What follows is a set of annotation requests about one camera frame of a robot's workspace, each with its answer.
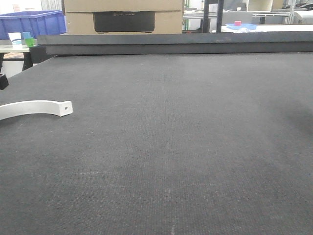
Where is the white curved PVC piece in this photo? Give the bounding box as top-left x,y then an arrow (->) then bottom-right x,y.
0,100 -> 73,120

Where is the white plastic bin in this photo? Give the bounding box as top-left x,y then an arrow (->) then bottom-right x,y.
246,0 -> 273,12

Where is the white table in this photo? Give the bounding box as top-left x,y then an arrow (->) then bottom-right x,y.
221,24 -> 313,32

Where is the blue tray on table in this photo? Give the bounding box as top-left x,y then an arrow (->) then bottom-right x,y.
225,23 -> 257,30

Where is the crumpled plastic bag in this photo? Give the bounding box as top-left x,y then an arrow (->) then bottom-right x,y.
234,27 -> 255,33

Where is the pink cube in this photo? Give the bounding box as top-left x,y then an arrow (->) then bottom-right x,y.
234,21 -> 242,26

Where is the large cardboard box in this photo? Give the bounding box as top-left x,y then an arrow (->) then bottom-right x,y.
64,0 -> 183,35

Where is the dark foam board stack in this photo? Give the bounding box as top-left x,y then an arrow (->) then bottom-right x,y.
37,31 -> 313,55

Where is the blue storage crate background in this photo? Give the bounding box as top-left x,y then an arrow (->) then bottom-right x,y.
0,10 -> 67,40

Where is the green cup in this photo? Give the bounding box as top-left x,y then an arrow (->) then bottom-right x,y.
24,37 -> 35,47

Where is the blue cup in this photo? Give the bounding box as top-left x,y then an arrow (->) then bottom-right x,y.
22,31 -> 32,40

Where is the black block at edge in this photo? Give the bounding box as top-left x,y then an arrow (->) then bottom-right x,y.
0,74 -> 9,90

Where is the white paper cup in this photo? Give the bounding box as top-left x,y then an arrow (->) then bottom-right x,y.
8,32 -> 22,49

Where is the black vertical post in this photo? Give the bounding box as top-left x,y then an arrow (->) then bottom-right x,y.
202,0 -> 213,33

